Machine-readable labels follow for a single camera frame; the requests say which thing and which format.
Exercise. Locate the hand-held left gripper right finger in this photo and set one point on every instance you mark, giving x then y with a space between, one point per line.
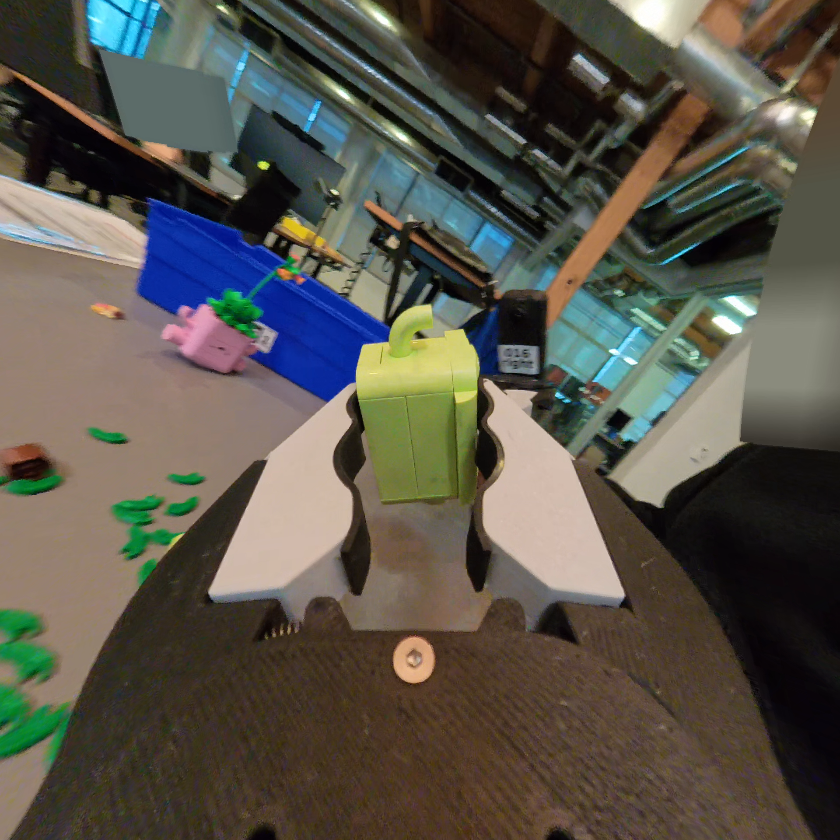
551 525

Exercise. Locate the black monitor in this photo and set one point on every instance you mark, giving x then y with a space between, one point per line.
295 157

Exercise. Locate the scattered green toy leaves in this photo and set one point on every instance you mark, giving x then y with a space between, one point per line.
138 505

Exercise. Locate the black tripod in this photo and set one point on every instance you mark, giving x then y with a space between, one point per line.
328 203

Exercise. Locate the wooden workbench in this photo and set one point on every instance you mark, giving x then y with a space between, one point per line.
65 105

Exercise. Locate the lime green toy brick pot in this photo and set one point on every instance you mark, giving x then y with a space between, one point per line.
407 426

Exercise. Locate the blue cloth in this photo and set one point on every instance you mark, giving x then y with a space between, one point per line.
485 341

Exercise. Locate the brown toy brick piece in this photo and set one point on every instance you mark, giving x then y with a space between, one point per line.
26 459

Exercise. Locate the black box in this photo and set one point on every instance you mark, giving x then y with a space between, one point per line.
262 197

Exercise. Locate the white label tag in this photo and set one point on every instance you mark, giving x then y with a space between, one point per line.
265 338

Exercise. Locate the pink toy brick plant pot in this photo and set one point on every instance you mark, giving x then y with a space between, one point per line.
210 344

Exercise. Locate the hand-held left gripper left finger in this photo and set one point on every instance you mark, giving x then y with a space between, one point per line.
275 525

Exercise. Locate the blue plastic bin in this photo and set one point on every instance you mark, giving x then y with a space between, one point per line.
197 262

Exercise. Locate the small orange toy piece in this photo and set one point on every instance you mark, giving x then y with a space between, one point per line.
108 310

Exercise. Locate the white printed sheet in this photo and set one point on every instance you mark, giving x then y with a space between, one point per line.
52 216

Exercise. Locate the wooden table with black legs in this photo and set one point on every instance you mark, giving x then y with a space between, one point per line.
426 239

